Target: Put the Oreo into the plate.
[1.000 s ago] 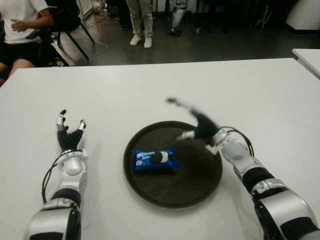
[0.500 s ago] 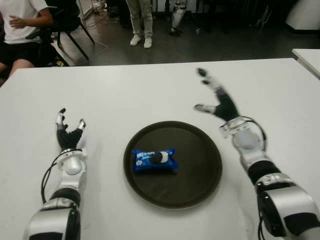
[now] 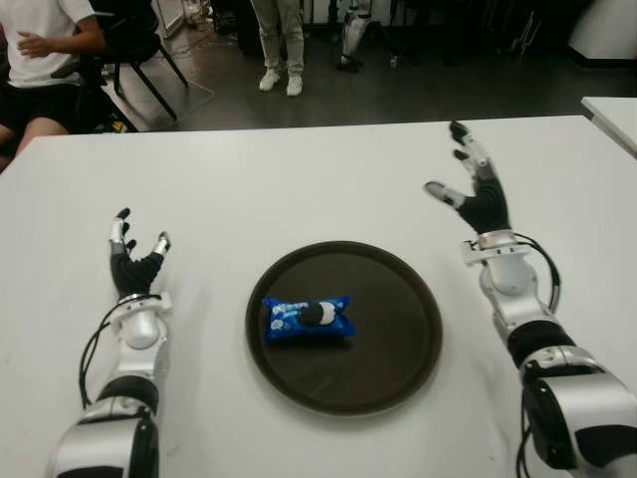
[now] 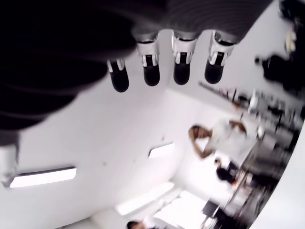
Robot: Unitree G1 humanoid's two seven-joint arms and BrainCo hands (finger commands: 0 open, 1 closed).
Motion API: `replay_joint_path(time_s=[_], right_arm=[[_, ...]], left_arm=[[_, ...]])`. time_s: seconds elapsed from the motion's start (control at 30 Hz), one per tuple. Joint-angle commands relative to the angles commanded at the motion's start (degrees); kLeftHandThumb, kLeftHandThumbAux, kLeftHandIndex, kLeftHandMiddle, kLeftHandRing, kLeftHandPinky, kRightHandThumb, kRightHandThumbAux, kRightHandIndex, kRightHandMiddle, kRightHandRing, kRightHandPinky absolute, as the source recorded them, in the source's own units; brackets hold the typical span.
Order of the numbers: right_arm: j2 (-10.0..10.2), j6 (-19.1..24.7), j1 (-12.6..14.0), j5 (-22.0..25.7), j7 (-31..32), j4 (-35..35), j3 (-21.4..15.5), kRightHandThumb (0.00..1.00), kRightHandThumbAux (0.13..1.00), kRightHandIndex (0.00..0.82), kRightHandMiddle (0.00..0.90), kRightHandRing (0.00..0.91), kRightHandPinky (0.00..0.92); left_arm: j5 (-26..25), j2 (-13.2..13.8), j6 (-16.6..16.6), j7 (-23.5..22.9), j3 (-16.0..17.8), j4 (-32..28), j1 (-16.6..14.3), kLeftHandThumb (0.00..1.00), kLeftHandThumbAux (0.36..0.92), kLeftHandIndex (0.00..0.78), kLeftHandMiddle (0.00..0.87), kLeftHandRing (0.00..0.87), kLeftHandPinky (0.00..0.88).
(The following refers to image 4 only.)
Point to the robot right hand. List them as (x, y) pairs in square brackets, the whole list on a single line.
[(59, 47)]

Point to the long ceiling light panel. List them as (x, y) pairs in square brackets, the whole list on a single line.
[(43, 177)]

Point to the short ceiling light panel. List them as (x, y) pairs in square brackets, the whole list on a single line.
[(161, 150)]

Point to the standing person beige trousers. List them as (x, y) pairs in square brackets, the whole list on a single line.
[(224, 138)]

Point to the distant person white shirt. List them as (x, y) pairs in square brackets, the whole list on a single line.
[(134, 225)]

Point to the person in dark shirt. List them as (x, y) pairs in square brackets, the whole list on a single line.
[(225, 174)]

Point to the cluttered metal shelving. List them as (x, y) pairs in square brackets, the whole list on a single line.
[(269, 133)]

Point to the robot dark torso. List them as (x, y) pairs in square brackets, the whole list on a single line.
[(286, 59)]

